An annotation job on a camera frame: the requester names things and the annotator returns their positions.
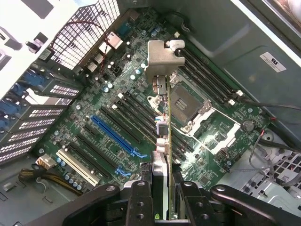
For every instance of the open black PC case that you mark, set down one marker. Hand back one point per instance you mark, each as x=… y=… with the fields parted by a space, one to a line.
x=235 y=35

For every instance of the long black expansion slot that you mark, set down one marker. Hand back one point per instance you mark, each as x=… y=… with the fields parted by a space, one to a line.
x=96 y=150
x=120 y=127
x=89 y=160

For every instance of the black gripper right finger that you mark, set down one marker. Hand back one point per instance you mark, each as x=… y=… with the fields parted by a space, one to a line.
x=190 y=204

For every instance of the thin metal locking lever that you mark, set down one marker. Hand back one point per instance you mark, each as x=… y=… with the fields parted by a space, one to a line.
x=225 y=117

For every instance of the short black expansion slot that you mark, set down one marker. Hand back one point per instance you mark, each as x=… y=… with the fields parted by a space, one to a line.
x=90 y=129

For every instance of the round coin cell battery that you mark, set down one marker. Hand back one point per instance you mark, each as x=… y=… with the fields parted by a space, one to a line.
x=248 y=125

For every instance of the green motherboard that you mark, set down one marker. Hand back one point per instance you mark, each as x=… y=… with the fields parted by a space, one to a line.
x=131 y=70

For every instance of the CPU socket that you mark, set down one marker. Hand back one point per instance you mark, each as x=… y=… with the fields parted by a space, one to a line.
x=185 y=101

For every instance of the blue expansion slot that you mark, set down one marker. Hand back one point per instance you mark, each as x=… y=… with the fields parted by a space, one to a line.
x=110 y=133

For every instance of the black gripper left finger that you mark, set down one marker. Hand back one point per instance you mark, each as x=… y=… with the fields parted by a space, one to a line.
x=138 y=204

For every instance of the white expansion slot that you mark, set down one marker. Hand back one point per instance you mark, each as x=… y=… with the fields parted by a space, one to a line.
x=77 y=167

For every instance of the silver metal disk bay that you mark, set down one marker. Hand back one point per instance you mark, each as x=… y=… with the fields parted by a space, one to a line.
x=277 y=202

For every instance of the black RAM slot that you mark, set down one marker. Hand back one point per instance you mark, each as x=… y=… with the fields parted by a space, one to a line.
x=204 y=80
x=143 y=109
x=138 y=120
x=208 y=76
x=211 y=73
x=214 y=69
x=141 y=114

